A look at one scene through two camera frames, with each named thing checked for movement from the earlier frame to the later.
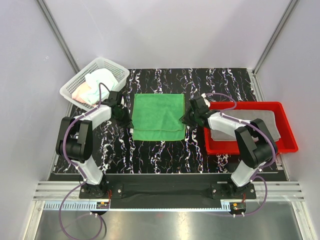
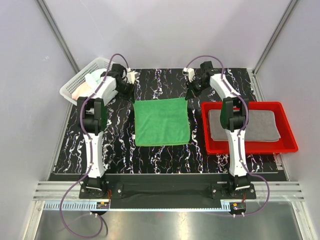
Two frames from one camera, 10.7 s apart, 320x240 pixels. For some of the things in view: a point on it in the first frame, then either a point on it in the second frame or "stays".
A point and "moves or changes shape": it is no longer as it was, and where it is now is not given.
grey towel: [268, 117] stays
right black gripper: [186, 120] to [191, 92]
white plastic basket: [120, 73] stays
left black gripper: [127, 121] to [129, 96]
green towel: [155, 117] moves or changes shape
